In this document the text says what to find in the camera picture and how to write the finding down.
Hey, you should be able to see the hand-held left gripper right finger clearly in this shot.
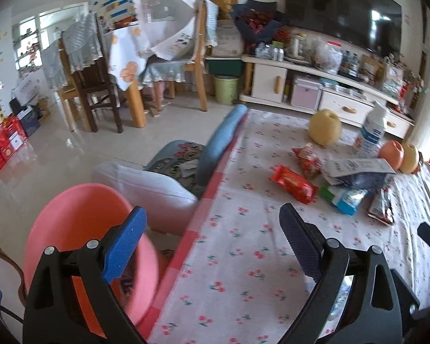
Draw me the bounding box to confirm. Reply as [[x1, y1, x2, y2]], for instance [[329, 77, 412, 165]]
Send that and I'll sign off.
[[279, 202, 404, 344]]

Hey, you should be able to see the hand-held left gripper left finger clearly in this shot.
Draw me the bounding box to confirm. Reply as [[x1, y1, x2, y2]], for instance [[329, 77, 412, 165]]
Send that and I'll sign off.
[[22, 206, 147, 344]]

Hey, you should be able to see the pink plastic bin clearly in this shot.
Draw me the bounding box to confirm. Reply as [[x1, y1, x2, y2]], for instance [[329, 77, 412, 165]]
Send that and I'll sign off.
[[22, 183, 161, 337]]

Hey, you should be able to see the dark red snack packet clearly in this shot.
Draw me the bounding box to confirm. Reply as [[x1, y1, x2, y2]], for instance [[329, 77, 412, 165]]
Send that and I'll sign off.
[[367, 188, 395, 226]]

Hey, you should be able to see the glossy red snack packet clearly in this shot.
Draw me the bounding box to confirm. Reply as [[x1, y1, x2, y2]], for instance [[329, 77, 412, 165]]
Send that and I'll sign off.
[[270, 164, 319, 205]]

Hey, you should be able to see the blue and white packet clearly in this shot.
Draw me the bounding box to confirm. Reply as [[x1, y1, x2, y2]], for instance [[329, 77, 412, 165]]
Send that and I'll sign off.
[[320, 183, 371, 216]]

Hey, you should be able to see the red patterned snack packet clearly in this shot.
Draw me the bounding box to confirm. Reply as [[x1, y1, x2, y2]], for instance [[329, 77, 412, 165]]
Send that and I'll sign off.
[[292, 143, 323, 179]]

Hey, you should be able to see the navy blue printed packet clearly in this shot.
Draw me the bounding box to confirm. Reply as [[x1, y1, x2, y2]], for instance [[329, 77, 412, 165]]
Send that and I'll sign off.
[[320, 158, 396, 191]]

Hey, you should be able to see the white cushion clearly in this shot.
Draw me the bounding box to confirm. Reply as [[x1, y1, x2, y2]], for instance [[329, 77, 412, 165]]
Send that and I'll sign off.
[[91, 161, 199, 236]]

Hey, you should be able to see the cherry print tablecloth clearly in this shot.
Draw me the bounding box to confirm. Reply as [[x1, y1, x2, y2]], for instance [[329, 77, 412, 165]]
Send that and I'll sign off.
[[136, 109, 430, 344]]

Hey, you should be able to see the red apple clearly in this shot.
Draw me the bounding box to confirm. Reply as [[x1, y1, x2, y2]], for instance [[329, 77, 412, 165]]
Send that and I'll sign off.
[[378, 140, 405, 171]]

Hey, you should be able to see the white bottle with blue label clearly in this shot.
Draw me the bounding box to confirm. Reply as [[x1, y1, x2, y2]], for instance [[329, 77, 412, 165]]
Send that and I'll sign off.
[[355, 101, 388, 158]]

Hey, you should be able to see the white tote bag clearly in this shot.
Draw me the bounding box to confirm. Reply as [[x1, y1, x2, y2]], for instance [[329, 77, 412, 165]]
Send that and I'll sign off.
[[0, 251, 26, 310]]

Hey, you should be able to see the blue padded chair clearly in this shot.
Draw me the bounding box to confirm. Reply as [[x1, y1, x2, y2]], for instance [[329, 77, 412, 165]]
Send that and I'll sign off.
[[143, 105, 249, 198]]

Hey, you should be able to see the pink storage box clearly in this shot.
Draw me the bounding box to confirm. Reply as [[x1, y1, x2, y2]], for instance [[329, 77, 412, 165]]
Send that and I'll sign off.
[[291, 77, 323, 111]]

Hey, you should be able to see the stack of red gift boxes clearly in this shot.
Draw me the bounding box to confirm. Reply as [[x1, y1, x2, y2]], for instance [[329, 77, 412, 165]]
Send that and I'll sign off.
[[0, 116, 28, 174]]

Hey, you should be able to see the printed plastic bag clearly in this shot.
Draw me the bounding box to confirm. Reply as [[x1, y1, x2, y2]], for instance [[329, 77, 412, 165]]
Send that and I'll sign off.
[[382, 55, 405, 95]]

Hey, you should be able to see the dark wooden chair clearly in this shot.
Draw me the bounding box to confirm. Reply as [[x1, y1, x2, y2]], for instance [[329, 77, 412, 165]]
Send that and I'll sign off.
[[57, 12, 124, 134]]

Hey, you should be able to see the green waste bin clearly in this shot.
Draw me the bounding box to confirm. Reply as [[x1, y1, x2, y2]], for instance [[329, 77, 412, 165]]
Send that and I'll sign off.
[[214, 75, 239, 105]]

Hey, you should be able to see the light wooden chair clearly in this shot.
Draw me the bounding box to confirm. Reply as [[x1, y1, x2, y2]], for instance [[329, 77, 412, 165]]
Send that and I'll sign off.
[[183, 0, 220, 112]]

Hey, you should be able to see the clear plastic bag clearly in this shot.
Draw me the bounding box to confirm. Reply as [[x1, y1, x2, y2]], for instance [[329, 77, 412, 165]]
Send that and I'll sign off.
[[310, 39, 332, 69]]

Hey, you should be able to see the dark green crate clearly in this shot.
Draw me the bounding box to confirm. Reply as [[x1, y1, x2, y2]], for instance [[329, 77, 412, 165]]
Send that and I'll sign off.
[[205, 59, 245, 77]]

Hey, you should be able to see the orange print table cloth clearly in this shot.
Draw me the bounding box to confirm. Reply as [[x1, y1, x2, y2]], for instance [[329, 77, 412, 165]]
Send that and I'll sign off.
[[104, 25, 155, 92]]

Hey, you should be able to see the white kettle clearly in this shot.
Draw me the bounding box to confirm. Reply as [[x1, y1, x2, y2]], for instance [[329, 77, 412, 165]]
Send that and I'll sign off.
[[290, 34, 309, 58]]

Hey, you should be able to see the white printed box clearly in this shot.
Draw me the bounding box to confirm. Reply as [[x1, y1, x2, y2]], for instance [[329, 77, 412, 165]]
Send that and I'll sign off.
[[215, 21, 245, 57]]

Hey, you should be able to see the dark flower bouquet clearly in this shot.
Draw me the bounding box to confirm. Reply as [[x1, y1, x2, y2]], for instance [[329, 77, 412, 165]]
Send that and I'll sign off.
[[230, 2, 287, 45]]

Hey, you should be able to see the white mesh food cover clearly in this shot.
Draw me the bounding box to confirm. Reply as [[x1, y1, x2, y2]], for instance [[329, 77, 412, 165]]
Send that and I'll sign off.
[[132, 0, 198, 61]]

